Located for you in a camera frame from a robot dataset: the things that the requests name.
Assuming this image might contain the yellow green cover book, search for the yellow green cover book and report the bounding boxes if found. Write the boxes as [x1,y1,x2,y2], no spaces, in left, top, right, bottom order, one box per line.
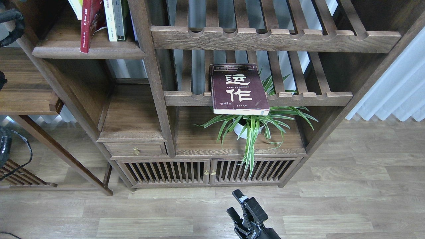
[68,0,83,20]

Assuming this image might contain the brass cabinet door knobs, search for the brass cabinet door knobs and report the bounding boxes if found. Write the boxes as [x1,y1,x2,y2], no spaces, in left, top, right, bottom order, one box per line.
[203,169,216,176]

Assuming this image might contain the red cover book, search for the red cover book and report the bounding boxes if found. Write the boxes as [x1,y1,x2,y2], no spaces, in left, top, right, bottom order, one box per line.
[79,0,107,53]

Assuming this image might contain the white plant pot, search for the white plant pot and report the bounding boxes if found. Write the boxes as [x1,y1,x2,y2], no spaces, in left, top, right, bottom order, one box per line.
[233,119,264,139]

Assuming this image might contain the white spine book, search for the white spine book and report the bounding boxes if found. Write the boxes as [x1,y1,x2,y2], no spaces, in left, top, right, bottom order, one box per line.
[103,0,118,42]

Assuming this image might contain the dark green spine book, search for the dark green spine book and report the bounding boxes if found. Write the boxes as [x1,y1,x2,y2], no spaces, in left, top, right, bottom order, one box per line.
[112,0,129,42]

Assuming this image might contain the dark wooden bookshelf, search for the dark wooden bookshelf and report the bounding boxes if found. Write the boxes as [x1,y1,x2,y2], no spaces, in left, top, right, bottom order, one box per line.
[1,0,424,189]

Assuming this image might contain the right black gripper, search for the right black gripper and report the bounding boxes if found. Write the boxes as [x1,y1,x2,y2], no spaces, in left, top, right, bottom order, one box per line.
[226,189,280,239]

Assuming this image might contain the brass drawer knob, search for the brass drawer knob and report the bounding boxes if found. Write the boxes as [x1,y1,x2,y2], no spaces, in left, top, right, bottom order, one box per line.
[133,147,140,155]

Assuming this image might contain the wooden side table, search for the wooden side table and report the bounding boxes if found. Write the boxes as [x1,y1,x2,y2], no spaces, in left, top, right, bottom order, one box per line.
[0,47,113,196]

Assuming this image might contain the white curtain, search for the white curtain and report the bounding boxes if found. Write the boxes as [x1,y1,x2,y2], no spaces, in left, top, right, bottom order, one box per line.
[346,29,425,121]

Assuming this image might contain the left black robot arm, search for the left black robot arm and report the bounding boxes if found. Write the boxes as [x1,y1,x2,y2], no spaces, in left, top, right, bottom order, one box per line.
[0,9,33,180]

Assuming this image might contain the dark maroon book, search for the dark maroon book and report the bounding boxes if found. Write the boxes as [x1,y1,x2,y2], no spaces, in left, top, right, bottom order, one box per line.
[210,63,270,116]

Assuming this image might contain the green spider plant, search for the green spider plant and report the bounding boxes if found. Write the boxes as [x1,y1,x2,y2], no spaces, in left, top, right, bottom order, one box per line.
[201,71,316,175]

